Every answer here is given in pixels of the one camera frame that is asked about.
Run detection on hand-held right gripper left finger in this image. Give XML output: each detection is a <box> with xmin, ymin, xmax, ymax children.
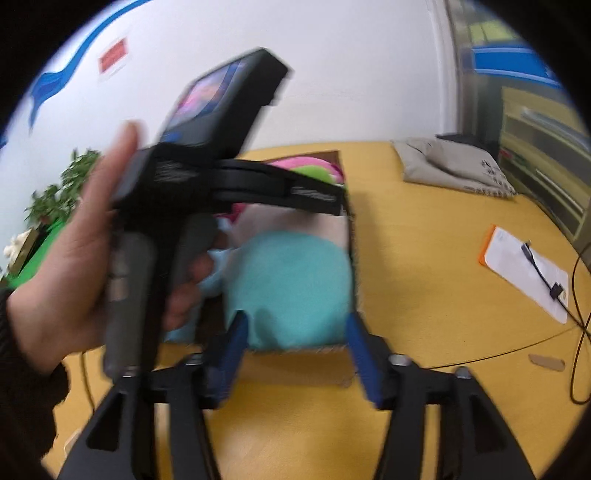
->
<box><xmin>55</xmin><ymin>310</ymin><xmax>251</xmax><ymax>480</ymax></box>

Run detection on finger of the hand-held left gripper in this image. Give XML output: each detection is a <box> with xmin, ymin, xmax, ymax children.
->
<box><xmin>215</xmin><ymin>159</ymin><xmax>348</xmax><ymax>217</ymax></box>

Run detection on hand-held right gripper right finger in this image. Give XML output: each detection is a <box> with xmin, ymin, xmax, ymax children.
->
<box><xmin>344</xmin><ymin>311</ymin><xmax>539</xmax><ymax>480</ymax></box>

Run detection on pink plush bear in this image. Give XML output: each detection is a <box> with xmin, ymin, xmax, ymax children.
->
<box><xmin>231</xmin><ymin>156</ymin><xmax>346</xmax><ymax>222</ymax></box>

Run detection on light blue plush toy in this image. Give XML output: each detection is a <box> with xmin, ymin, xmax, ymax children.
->
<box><xmin>164</xmin><ymin>217</ymin><xmax>232</xmax><ymax>342</ymax></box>

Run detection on teal plush toy green hat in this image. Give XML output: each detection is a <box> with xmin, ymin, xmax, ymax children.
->
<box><xmin>222</xmin><ymin>165</ymin><xmax>354</xmax><ymax>352</ymax></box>

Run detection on brown cardboard box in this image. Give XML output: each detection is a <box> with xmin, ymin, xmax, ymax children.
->
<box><xmin>164</xmin><ymin>148</ymin><xmax>365</xmax><ymax>357</ymax></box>

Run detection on person's left forearm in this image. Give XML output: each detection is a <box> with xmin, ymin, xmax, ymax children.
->
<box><xmin>0</xmin><ymin>291</ymin><xmax>70</xmax><ymax>467</ymax></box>

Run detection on person's left hand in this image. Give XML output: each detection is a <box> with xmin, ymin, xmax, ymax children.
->
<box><xmin>7</xmin><ymin>121</ymin><xmax>218</xmax><ymax>376</ymax></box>

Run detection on large potted green plant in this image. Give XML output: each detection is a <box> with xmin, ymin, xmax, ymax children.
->
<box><xmin>60</xmin><ymin>148</ymin><xmax>102</xmax><ymax>217</ymax></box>

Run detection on small potted green plant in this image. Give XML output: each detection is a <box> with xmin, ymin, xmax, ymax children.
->
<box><xmin>25</xmin><ymin>185</ymin><xmax>65</xmax><ymax>227</ymax></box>

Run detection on green covered bench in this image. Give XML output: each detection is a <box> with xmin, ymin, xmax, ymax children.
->
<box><xmin>9</xmin><ymin>222</ymin><xmax>75</xmax><ymax>282</ymax></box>

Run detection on grey cloth bag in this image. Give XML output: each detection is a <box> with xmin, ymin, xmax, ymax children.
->
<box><xmin>392</xmin><ymin>137</ymin><xmax>518</xmax><ymax>200</ymax></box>

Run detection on small cardboard box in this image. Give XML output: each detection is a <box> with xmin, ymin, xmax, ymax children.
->
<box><xmin>9</xmin><ymin>228</ymin><xmax>41</xmax><ymax>273</ymax></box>

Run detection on white pouch orange edge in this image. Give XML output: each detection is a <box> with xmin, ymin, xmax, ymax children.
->
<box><xmin>479</xmin><ymin>224</ymin><xmax>570</xmax><ymax>325</ymax></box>

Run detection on small wooden stick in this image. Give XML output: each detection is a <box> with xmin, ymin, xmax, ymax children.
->
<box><xmin>527</xmin><ymin>353</ymin><xmax>565</xmax><ymax>371</ymax></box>

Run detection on beige plush toy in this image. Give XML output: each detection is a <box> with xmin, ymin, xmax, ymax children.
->
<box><xmin>4</xmin><ymin>233</ymin><xmax>28</xmax><ymax>261</ymax></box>

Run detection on glass partition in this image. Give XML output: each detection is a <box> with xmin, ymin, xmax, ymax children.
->
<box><xmin>445</xmin><ymin>0</ymin><xmax>591</xmax><ymax>250</ymax></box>

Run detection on yellow sticky notes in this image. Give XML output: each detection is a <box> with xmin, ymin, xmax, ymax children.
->
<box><xmin>467</xmin><ymin>18</ymin><xmax>511</xmax><ymax>44</ymax></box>

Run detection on blue sign banner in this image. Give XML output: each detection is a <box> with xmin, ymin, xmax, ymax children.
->
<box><xmin>468</xmin><ymin>44</ymin><xmax>559</xmax><ymax>86</ymax></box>

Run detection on red wall notice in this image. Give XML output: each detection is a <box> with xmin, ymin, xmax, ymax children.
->
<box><xmin>98</xmin><ymin>37</ymin><xmax>130</xmax><ymax>81</ymax></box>

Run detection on blue wave wall decal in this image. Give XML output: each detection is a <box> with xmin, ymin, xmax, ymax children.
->
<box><xmin>0</xmin><ymin>0</ymin><xmax>153</xmax><ymax>148</ymax></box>

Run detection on black cable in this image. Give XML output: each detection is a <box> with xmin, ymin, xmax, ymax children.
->
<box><xmin>522</xmin><ymin>240</ymin><xmax>591</xmax><ymax>404</ymax></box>

